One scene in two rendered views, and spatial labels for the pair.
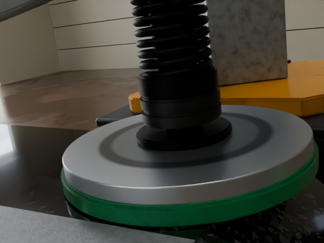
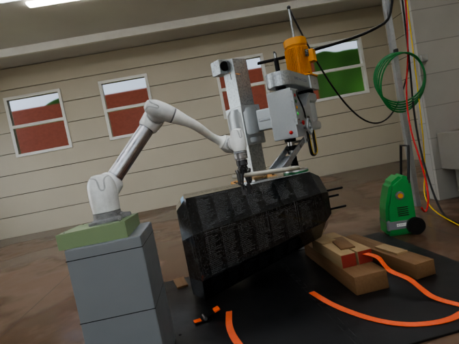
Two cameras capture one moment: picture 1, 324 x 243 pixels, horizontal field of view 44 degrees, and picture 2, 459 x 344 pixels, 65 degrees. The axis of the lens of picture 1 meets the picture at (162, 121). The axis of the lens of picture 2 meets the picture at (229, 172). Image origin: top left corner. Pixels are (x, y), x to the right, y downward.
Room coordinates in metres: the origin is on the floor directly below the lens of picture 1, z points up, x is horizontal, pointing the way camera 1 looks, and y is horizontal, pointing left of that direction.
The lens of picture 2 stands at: (-1.67, 2.45, 1.17)
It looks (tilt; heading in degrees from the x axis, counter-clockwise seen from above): 4 degrees down; 319
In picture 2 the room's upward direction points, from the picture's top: 11 degrees counter-clockwise
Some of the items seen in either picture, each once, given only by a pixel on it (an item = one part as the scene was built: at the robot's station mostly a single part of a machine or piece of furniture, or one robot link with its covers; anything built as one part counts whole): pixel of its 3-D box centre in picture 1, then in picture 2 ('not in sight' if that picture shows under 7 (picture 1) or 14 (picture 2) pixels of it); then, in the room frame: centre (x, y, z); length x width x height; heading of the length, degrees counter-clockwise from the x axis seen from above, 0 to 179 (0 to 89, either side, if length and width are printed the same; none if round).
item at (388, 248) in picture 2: not in sight; (390, 249); (-0.30, -0.23, 0.13); 0.25 x 0.10 x 0.01; 156
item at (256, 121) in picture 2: not in sight; (263, 119); (0.92, -0.36, 1.38); 0.74 x 0.34 x 0.25; 38
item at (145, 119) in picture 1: (181, 111); not in sight; (0.33, -0.02, 0.89); 0.07 x 0.07 x 0.01
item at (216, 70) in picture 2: not in sight; (220, 68); (1.17, -0.12, 2.00); 0.20 x 0.18 x 0.15; 147
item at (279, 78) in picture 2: not in sight; (292, 84); (0.45, -0.35, 1.63); 0.96 x 0.25 x 0.17; 110
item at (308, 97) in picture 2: not in sight; (301, 117); (0.46, -0.39, 1.32); 0.74 x 0.23 x 0.49; 110
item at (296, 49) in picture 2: not in sight; (298, 59); (0.55, -0.64, 1.92); 0.31 x 0.28 x 0.40; 20
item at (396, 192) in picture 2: not in sight; (395, 190); (0.00, -1.09, 0.43); 0.35 x 0.35 x 0.87; 42
